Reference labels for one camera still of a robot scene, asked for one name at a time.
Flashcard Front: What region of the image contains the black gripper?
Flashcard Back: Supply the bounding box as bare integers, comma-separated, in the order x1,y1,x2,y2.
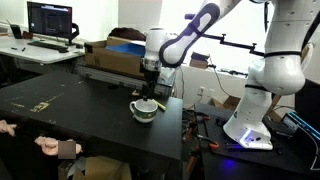
142,70,160,101

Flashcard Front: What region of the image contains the white mug with green band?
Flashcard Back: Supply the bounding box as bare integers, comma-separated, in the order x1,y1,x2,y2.
129,99,158,123

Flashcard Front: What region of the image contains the yellow marker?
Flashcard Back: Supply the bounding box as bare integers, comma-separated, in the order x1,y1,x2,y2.
152,99,166,111

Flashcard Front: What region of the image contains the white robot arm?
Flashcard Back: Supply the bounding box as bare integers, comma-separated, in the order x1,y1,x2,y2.
141,0,320,150

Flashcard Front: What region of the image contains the grey metal case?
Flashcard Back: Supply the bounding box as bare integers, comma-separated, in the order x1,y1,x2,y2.
78,65,176,96

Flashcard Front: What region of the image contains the cardboard box with blue lining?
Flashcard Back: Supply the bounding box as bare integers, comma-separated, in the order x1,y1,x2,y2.
84,37,144,79

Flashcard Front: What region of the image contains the small brown box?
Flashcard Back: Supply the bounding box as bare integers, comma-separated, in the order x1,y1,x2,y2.
190,52,209,69

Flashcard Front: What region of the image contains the dark round object behind box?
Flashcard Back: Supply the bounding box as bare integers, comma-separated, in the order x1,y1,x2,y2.
109,27,146,41

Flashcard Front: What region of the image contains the person's hand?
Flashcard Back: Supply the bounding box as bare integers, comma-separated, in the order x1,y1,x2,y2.
34,136,82,156

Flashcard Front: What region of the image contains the white desk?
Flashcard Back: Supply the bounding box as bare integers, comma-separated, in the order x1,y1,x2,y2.
0,36,85,64

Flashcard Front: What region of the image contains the computer monitor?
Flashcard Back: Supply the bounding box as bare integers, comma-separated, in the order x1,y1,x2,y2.
27,1,79,46

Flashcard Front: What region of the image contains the black keyboard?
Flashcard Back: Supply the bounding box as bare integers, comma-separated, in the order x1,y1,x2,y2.
27,41,69,53

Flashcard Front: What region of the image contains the black control box blue light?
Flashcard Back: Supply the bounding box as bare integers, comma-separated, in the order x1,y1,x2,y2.
282,112,320,141

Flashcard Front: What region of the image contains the orange-handled clamp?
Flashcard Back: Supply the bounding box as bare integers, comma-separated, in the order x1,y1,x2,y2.
196,134,219,150

